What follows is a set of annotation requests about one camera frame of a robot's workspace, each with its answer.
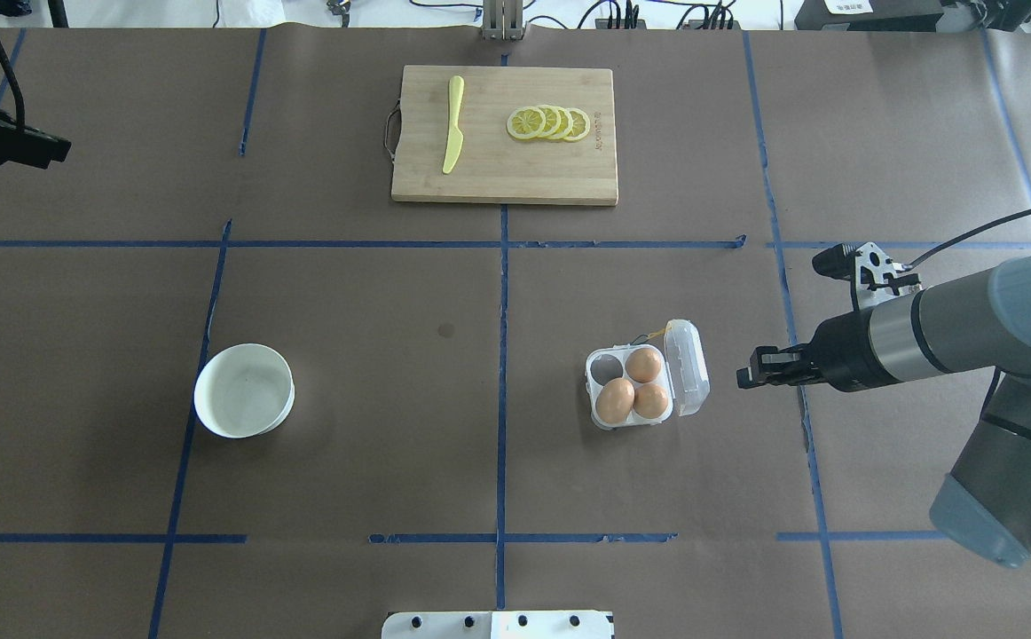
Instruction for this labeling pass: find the wooden cutting board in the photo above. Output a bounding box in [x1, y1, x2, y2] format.
[391, 65, 618, 206]

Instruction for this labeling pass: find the black computer box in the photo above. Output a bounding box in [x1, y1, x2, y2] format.
[794, 1, 945, 33]

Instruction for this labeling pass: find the yellow plastic knife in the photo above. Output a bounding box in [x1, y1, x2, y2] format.
[442, 75, 466, 175]

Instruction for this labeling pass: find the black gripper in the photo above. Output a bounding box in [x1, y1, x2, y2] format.
[737, 311, 876, 392]

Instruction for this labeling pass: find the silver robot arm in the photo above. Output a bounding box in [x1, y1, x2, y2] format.
[737, 242, 1031, 569]

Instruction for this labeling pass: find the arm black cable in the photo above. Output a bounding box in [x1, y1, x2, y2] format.
[906, 202, 1031, 267]

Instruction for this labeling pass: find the clear plastic egg box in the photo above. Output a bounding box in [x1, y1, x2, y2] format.
[584, 320, 712, 431]

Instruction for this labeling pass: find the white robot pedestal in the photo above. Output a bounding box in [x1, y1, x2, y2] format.
[381, 608, 616, 638]

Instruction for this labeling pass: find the brown egg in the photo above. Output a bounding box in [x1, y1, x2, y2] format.
[595, 377, 634, 426]
[633, 383, 673, 421]
[625, 345, 665, 384]

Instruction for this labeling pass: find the aluminium frame post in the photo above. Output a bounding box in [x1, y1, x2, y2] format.
[483, 0, 526, 42]

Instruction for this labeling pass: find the white ceramic bowl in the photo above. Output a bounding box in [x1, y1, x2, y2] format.
[193, 343, 295, 439]

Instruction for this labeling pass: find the lemon slice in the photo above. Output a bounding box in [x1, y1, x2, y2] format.
[563, 108, 590, 142]
[536, 105, 565, 140]
[505, 106, 548, 140]
[548, 106, 573, 140]

